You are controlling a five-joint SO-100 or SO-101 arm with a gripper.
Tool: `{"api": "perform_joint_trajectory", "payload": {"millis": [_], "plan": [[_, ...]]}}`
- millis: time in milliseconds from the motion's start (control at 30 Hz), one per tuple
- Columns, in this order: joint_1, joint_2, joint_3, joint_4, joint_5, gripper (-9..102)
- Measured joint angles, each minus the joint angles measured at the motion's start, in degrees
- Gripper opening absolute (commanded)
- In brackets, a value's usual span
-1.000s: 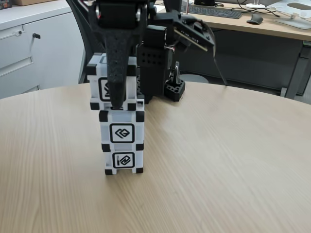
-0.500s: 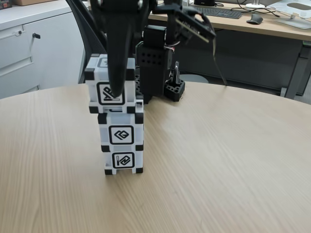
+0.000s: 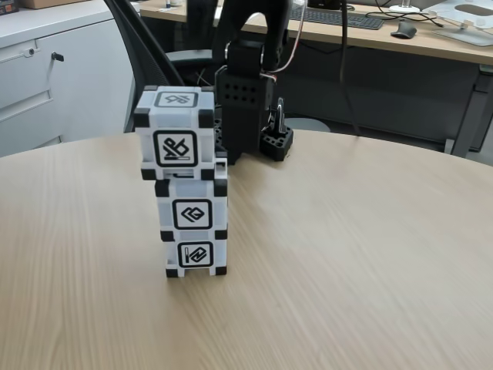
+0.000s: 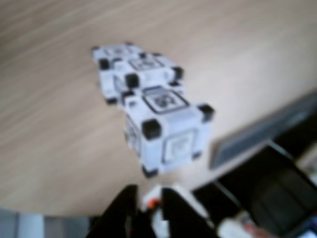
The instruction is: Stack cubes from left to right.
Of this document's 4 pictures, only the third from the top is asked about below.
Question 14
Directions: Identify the white cube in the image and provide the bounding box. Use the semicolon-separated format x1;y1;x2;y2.
133;85;217;182
165;233;230;278
155;153;231;243

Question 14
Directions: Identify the white cube, zigzag bar symbol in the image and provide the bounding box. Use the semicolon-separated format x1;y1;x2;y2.
165;233;230;278

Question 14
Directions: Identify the grey round seat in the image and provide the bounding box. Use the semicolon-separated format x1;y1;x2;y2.
287;117;333;134

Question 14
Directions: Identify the black mesh office chair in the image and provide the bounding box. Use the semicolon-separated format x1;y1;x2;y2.
104;0;216;134

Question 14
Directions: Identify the white cabinet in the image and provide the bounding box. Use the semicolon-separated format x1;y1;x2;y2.
0;6;136;159

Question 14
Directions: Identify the black desk device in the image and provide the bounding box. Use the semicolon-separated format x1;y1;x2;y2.
307;0;343;11

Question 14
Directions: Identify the black keyboard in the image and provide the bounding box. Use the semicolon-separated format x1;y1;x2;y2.
288;7;386;31

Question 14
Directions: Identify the dark computer mouse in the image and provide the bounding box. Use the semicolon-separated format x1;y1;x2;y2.
390;20;419;39

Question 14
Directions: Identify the wooden office desk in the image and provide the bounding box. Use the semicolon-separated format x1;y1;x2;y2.
139;0;493;170

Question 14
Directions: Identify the white round lamp base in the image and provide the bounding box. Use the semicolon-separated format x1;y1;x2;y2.
387;0;424;13

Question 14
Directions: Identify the silver laptop stand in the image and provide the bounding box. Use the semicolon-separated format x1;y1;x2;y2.
431;1;493;47

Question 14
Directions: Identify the brown cardboard box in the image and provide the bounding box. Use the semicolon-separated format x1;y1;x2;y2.
22;0;81;10

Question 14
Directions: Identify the black desk cable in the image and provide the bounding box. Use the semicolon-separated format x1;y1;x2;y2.
364;9;446;29

